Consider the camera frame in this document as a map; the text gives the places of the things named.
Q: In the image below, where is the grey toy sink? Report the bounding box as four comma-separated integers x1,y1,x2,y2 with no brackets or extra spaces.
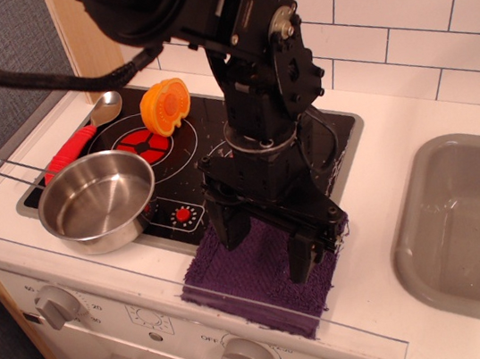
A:
392,133,480,319

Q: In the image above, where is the purple cloth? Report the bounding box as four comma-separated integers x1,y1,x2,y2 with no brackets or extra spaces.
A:
181,219,339,339

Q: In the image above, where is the black toy stove top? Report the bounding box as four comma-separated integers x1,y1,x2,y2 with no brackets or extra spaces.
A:
17,88,361,251

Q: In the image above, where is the orange toy pumpkin half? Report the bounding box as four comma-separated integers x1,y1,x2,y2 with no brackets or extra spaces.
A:
139,78,191,138

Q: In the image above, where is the black braided cable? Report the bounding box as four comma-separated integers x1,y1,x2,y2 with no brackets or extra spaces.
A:
0,10,170,107

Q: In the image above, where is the stainless steel pot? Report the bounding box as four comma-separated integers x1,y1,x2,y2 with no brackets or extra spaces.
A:
0,137,165,270

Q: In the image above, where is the wooden side panel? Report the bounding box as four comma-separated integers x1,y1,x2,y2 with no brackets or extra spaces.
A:
41,0,131,110

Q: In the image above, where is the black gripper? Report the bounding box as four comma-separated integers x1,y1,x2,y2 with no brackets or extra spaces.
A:
197,124,346,284

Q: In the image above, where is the red handled metal spoon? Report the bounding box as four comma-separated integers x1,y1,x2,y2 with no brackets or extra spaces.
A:
44,91,122,185

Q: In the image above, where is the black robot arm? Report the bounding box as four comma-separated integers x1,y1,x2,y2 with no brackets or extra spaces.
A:
81,0,344,283

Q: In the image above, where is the grey timer knob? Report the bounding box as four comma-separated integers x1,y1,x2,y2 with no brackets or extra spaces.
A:
34,286,81,330

